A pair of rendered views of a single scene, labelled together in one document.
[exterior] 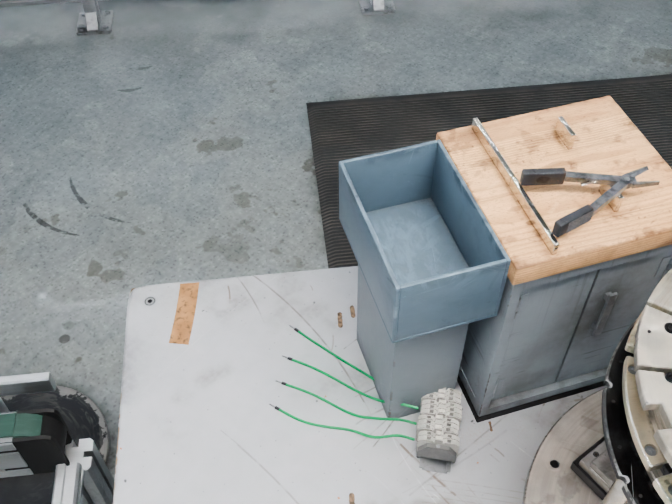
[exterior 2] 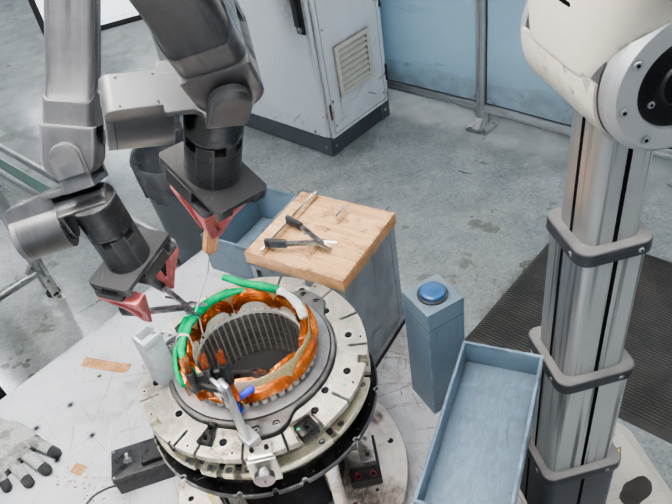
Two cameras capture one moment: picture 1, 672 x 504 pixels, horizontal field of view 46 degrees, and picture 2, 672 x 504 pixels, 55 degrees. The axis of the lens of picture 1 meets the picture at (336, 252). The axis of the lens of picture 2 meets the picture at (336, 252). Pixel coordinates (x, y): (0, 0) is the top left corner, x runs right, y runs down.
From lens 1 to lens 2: 0.97 m
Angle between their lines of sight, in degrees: 38
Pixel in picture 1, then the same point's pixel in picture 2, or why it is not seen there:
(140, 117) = (454, 190)
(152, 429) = (179, 279)
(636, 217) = (314, 262)
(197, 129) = (479, 211)
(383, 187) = (276, 208)
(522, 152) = (317, 215)
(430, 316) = (223, 261)
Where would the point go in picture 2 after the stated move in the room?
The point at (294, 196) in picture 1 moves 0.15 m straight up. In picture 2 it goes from (497, 277) to (498, 247)
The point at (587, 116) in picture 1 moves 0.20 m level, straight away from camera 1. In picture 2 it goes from (368, 215) to (468, 180)
